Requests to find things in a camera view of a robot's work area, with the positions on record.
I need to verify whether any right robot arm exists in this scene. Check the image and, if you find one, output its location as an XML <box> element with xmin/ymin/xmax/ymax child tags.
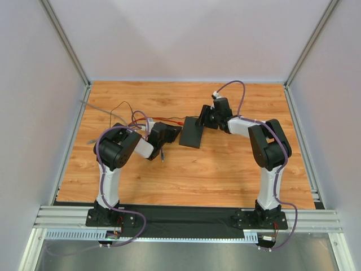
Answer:
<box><xmin>196</xmin><ymin>97</ymin><xmax>292</xmax><ymax>226</ymax></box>

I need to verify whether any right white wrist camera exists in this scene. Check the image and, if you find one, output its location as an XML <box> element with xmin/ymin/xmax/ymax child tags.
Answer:
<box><xmin>212</xmin><ymin>91</ymin><xmax>223</xmax><ymax>100</ymax></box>

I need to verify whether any black power cable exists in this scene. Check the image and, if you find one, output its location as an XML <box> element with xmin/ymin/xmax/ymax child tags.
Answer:
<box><xmin>109</xmin><ymin>100</ymin><xmax>188</xmax><ymax>128</ymax></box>

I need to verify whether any aluminium frame post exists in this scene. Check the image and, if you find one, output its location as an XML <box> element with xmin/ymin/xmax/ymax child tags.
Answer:
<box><xmin>39</xmin><ymin>0</ymin><xmax>91</xmax><ymax>86</ymax></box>
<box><xmin>284</xmin><ymin>0</ymin><xmax>341</xmax><ymax>89</ymax></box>

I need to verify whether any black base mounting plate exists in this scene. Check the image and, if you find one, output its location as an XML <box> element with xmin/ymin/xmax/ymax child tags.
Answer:
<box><xmin>86</xmin><ymin>203</ymin><xmax>288</xmax><ymax>239</ymax></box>

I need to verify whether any left aluminium frame post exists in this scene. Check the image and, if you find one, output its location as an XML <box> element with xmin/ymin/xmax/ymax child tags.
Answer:
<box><xmin>39</xmin><ymin>0</ymin><xmax>91</xmax><ymax>86</ymax></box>

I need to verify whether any right aluminium frame post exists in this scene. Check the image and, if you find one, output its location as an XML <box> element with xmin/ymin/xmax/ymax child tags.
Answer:
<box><xmin>284</xmin><ymin>0</ymin><xmax>341</xmax><ymax>89</ymax></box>

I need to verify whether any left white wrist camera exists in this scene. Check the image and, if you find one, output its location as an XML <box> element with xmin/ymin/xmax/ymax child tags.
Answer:
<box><xmin>141</xmin><ymin>119</ymin><xmax>156</xmax><ymax>132</ymax></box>

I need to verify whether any front aluminium rail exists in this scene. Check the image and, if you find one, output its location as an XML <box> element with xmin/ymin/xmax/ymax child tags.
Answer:
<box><xmin>34</xmin><ymin>206</ymin><xmax>343</xmax><ymax>233</ymax></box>

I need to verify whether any slotted cable duct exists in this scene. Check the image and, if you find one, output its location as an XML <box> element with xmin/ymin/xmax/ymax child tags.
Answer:
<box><xmin>44</xmin><ymin>229</ymin><xmax>276</xmax><ymax>244</ymax></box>

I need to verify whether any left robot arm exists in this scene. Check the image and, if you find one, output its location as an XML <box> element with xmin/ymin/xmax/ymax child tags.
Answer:
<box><xmin>86</xmin><ymin>122</ymin><xmax>182</xmax><ymax>227</ymax></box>

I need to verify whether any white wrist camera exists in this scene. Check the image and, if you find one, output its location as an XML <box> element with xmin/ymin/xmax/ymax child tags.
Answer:
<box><xmin>141</xmin><ymin>119</ymin><xmax>156</xmax><ymax>132</ymax></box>
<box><xmin>212</xmin><ymin>91</ymin><xmax>223</xmax><ymax>100</ymax></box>

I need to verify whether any red ethernet cable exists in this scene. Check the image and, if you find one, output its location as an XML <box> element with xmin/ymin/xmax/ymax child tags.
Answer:
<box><xmin>128</xmin><ymin>116</ymin><xmax>184</xmax><ymax>126</ymax></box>

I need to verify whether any black network switch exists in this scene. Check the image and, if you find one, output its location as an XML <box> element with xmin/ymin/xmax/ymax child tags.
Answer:
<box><xmin>179</xmin><ymin>116</ymin><xmax>204</xmax><ymax>148</ymax></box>

